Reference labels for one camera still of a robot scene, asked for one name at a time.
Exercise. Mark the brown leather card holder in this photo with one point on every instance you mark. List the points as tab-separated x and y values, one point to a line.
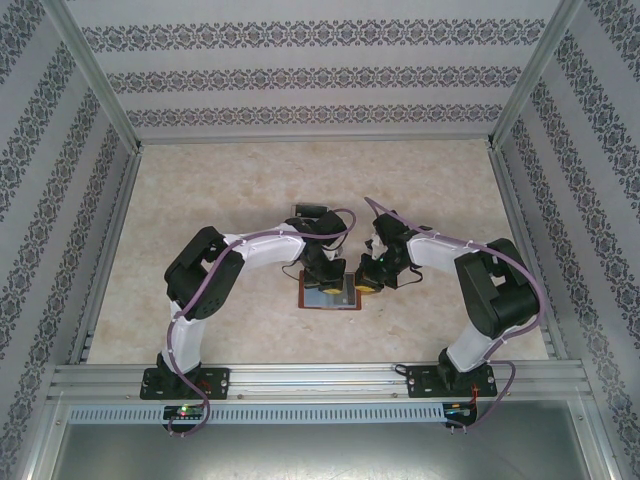
312	299

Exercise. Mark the black card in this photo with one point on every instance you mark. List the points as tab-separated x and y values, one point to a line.
310	209

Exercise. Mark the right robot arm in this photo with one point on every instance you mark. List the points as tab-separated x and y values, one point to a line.
500	300

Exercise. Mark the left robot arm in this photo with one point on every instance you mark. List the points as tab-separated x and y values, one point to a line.
200	290

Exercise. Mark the grey metal panel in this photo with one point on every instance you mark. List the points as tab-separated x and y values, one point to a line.
320	455

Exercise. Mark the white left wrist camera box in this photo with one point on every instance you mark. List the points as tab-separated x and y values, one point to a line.
332	254

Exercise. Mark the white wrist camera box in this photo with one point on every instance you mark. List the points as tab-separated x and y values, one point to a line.
374	245
332	254

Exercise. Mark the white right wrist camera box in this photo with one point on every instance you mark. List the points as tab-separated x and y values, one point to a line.
374	245

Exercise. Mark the wide aluminium mounting rail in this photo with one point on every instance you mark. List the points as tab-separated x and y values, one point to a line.
320	382

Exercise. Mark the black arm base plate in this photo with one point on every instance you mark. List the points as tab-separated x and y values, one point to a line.
420	382
220	382

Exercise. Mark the aluminium frame rail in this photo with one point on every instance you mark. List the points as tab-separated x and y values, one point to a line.
315	140
511	200
115	225

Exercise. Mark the black controller board bracket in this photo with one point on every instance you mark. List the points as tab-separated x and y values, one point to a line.
457	412
182	414

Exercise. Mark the aluminium frame post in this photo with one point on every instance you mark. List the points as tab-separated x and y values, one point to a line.
96	75
532	75

